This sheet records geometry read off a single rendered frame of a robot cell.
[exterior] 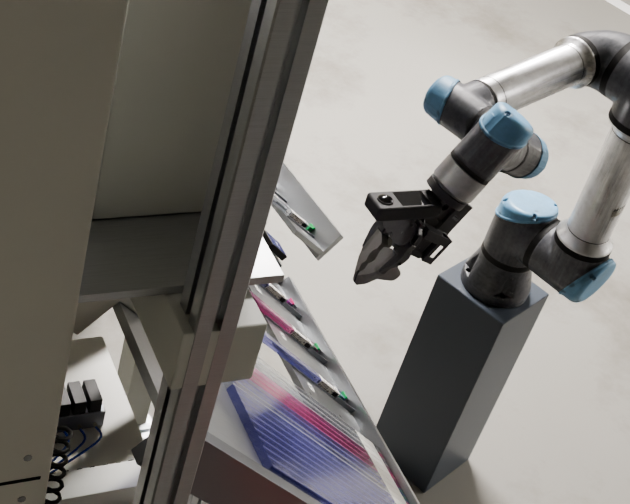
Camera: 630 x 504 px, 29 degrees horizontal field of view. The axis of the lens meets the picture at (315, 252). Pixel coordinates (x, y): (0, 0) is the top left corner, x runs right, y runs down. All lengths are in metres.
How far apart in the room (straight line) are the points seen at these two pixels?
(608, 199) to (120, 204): 1.37
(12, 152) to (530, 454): 2.33
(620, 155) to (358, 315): 1.19
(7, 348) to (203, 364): 0.17
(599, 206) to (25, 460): 1.44
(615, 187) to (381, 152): 1.71
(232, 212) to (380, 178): 2.86
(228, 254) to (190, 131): 0.15
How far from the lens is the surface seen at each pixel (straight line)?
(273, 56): 0.87
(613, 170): 2.28
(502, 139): 1.81
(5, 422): 1.10
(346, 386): 1.97
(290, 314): 2.04
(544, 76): 2.10
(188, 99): 1.05
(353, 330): 3.20
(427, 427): 2.77
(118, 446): 1.94
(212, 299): 1.00
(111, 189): 1.09
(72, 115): 0.89
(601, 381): 3.39
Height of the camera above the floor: 2.08
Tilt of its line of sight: 38 degrees down
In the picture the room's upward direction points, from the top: 18 degrees clockwise
